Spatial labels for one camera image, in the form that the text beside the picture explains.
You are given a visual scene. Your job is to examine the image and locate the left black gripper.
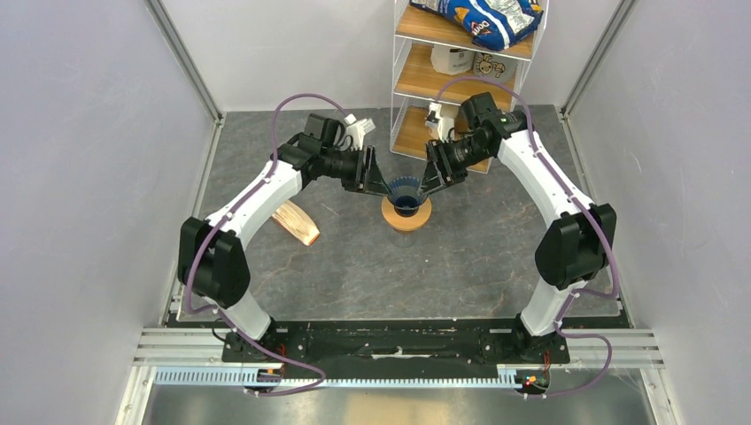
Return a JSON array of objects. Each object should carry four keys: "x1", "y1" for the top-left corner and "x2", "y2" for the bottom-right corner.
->
[{"x1": 321, "y1": 145, "x2": 392, "y2": 197}]

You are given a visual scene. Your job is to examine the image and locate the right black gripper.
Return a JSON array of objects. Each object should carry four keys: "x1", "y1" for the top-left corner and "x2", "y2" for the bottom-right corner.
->
[{"x1": 417, "y1": 135, "x2": 492, "y2": 196}]

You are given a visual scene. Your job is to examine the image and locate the blue cone coffee filter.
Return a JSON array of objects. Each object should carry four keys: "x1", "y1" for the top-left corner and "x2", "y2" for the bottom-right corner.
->
[{"x1": 387, "y1": 176, "x2": 428, "y2": 217}]

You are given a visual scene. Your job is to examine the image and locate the wooden dripper ring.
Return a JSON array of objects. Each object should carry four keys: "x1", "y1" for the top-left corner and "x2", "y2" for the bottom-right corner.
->
[{"x1": 380, "y1": 196, "x2": 434, "y2": 234}]

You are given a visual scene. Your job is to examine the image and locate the white wire shelf rack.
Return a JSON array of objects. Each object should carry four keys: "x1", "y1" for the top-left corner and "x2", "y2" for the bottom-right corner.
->
[{"x1": 390, "y1": 1, "x2": 549, "y2": 160}]

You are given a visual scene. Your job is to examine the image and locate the glass carafe with brown band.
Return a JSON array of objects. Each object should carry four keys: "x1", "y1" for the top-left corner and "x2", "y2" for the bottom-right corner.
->
[{"x1": 389, "y1": 229, "x2": 417, "y2": 248}]

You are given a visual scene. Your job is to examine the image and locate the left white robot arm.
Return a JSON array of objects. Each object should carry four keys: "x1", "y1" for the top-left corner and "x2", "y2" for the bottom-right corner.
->
[{"x1": 177, "y1": 114, "x2": 387, "y2": 362}]

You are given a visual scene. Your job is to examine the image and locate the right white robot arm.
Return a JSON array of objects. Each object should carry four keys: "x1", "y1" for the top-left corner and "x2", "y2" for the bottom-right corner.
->
[{"x1": 420, "y1": 92, "x2": 616, "y2": 362}]

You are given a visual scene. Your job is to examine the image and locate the white printed container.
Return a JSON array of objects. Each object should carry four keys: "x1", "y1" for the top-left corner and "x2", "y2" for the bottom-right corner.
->
[{"x1": 430, "y1": 44, "x2": 475, "y2": 75}]

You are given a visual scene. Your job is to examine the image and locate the grey cartoon printed container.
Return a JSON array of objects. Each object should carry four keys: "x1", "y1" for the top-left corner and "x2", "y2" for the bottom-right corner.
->
[{"x1": 472, "y1": 52, "x2": 518, "y2": 83}]

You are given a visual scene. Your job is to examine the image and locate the blue chips bag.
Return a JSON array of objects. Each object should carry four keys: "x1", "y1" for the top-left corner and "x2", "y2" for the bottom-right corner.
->
[{"x1": 409, "y1": 0, "x2": 545, "y2": 51}]

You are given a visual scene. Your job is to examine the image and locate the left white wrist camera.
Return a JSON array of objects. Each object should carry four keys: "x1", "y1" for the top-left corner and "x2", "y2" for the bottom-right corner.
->
[{"x1": 345, "y1": 113, "x2": 376, "y2": 151}]

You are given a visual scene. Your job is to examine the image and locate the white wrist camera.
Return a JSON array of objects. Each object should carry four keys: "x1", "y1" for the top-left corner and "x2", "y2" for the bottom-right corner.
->
[
  {"x1": 425, "y1": 102, "x2": 459, "y2": 141},
  {"x1": 345, "y1": 113, "x2": 376, "y2": 151}
]

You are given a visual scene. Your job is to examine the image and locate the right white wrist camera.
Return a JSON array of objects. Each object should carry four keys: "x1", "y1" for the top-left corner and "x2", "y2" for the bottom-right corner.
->
[{"x1": 425, "y1": 102, "x2": 459, "y2": 141}]

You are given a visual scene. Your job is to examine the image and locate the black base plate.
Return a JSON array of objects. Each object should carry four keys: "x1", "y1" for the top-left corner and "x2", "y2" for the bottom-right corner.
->
[{"x1": 221, "y1": 319, "x2": 570, "y2": 381}]

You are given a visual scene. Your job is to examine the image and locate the aluminium rail frame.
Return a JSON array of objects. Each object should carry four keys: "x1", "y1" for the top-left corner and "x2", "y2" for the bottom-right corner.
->
[{"x1": 115, "y1": 328, "x2": 684, "y2": 424}]

